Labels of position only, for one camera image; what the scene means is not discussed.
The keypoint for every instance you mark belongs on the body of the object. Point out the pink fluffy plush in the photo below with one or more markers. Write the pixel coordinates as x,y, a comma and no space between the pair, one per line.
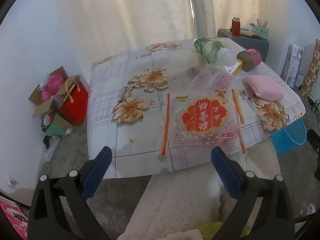
52,86

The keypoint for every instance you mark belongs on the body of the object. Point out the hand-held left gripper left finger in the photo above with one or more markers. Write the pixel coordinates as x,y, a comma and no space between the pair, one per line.
96,172

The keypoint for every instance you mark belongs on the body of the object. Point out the grey cabinet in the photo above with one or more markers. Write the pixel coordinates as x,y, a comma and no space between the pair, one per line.
260,47

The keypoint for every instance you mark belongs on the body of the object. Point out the teal gold box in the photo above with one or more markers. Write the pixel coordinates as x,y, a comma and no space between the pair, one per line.
58,127

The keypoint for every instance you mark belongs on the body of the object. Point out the white blue tissue pack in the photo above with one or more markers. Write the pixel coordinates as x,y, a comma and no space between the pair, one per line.
292,65

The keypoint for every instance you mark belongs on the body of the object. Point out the blue plastic wastebasket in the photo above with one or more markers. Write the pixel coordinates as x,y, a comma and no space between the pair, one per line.
292,137

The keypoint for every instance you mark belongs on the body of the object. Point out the white crumpled paper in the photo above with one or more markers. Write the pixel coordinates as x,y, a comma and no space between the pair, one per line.
310,209

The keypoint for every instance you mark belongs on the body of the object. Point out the open cardboard box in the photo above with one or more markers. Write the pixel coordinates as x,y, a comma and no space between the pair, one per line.
40,110

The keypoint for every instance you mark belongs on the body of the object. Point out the pink cylindrical can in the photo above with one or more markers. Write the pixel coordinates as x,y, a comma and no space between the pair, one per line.
251,58

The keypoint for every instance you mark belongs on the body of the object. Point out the white plastic bag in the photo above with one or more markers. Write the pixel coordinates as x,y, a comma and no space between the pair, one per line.
55,150

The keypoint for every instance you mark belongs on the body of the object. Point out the pink printed bag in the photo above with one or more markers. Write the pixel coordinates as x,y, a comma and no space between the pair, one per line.
15,217

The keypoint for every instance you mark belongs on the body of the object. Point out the green chopstick holder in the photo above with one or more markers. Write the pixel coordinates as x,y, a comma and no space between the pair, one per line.
261,32

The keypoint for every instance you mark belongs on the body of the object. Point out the white vertical pipe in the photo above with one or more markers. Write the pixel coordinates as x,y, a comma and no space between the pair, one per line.
202,10

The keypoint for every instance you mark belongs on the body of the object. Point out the clear green label plastic bottle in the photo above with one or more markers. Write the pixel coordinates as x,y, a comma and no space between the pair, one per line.
207,48

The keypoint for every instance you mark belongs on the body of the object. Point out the clear red label snack bag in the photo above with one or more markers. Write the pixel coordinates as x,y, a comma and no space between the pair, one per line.
205,115

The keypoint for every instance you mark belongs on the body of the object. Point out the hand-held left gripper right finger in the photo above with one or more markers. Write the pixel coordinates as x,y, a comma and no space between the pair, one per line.
226,172

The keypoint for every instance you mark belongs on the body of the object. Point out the red gift bag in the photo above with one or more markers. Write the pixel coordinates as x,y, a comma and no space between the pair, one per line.
75,107

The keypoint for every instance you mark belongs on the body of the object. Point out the pink sponge pad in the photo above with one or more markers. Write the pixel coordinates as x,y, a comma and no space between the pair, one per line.
265,87

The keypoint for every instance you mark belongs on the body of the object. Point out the cream patterned curtain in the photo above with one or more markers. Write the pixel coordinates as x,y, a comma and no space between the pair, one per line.
112,17

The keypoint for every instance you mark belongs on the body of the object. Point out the clear plastic bag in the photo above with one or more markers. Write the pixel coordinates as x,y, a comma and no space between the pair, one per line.
215,80

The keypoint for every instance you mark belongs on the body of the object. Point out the yellow white carton box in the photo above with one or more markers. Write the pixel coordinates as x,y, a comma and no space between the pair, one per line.
236,68

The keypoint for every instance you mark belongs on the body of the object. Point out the white fluffy blanket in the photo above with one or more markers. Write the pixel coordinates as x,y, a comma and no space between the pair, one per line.
175,200

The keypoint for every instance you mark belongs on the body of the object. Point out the orange patterned paper roll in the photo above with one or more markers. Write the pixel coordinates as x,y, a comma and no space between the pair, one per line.
311,72

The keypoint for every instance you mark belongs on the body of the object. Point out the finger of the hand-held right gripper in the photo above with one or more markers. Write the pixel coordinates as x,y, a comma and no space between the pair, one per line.
314,141

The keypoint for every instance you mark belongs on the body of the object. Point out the black cloth scrap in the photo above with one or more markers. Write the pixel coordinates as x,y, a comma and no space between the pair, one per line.
47,141

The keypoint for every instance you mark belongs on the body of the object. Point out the green shiny object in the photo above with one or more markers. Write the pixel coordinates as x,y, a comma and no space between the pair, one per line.
316,105

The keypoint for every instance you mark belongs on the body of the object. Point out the table with floral tablecloth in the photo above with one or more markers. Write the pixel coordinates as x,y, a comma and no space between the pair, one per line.
140,140

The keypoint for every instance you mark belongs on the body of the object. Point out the white wall socket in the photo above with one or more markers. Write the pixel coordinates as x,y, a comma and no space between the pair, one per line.
12,182

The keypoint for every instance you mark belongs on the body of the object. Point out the red thermos bottle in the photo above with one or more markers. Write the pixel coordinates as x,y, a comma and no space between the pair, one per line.
236,28

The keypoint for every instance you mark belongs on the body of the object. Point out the yellow green cloth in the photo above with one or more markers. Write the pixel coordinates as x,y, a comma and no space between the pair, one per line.
207,230

